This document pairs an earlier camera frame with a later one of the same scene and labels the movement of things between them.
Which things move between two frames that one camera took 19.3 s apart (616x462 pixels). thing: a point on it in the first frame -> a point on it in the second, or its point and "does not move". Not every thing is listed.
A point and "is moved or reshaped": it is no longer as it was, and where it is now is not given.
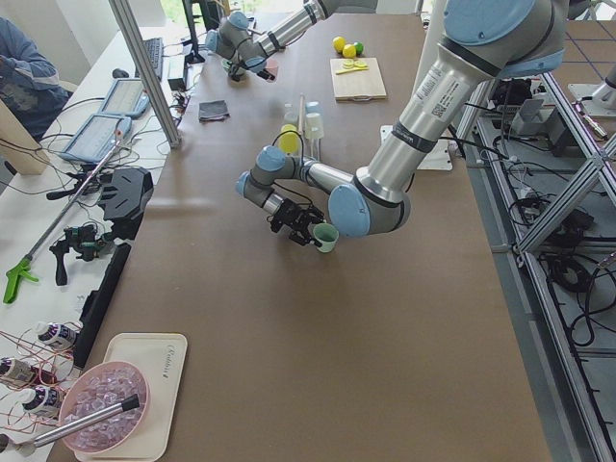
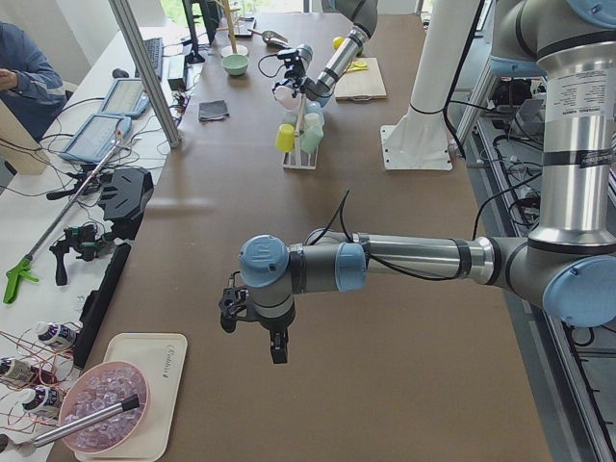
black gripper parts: (127, 194) does not move
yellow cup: (289, 141) does not move
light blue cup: (313, 109) does not move
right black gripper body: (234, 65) -> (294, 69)
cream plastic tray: (162, 357) does not move
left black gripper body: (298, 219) -> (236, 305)
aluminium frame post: (140, 55) does not move
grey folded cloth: (217, 111) does not move
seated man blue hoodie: (30, 84) does not move
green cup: (326, 234) is moved or reshaped
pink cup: (271, 67) -> (284, 95)
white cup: (314, 127) does not move
